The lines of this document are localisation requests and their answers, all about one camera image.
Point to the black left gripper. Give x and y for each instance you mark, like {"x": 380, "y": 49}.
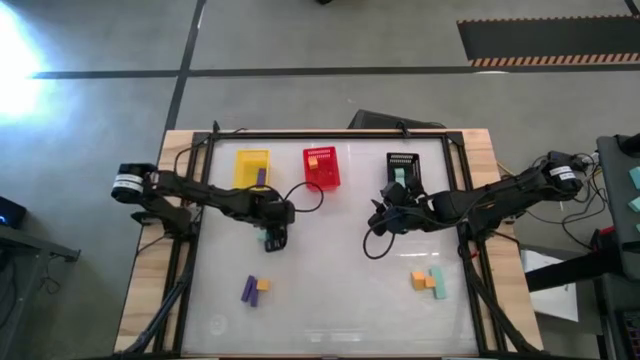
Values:
{"x": 272, "y": 212}

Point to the spare teal block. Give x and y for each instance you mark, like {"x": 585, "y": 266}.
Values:
{"x": 635, "y": 177}
{"x": 635, "y": 204}

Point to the yellow plastic basket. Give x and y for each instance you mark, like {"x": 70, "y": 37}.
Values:
{"x": 247, "y": 167}

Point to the black hazard striped floor mat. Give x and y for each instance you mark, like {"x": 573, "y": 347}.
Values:
{"x": 550, "y": 37}

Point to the red plastic basket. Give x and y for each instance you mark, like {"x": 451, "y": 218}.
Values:
{"x": 325, "y": 172}

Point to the long teal foam block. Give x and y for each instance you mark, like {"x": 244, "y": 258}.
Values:
{"x": 439, "y": 285}

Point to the black table frame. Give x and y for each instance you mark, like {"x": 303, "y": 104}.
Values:
{"x": 325, "y": 135}

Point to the black device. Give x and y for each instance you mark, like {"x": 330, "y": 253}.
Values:
{"x": 10, "y": 212}

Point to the purple foam block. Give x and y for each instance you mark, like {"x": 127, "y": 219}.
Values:
{"x": 261, "y": 176}
{"x": 254, "y": 296}
{"x": 247, "y": 289}

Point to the black side table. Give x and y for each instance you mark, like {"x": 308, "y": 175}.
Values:
{"x": 617, "y": 200}

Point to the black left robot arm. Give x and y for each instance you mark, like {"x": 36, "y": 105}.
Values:
{"x": 200, "y": 192}

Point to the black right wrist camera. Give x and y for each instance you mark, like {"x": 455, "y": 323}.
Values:
{"x": 396, "y": 192}

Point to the small orange foam block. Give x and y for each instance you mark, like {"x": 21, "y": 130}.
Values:
{"x": 430, "y": 282}

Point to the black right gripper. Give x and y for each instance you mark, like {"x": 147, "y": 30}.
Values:
{"x": 410, "y": 215}

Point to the white paper sheet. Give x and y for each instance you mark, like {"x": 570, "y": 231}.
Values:
{"x": 550, "y": 300}

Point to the black plastic basket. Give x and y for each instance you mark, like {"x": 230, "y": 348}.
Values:
{"x": 412, "y": 165}

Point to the black monitor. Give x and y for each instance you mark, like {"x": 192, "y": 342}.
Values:
{"x": 385, "y": 121}

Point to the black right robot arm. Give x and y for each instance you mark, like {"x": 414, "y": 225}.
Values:
{"x": 500, "y": 195}

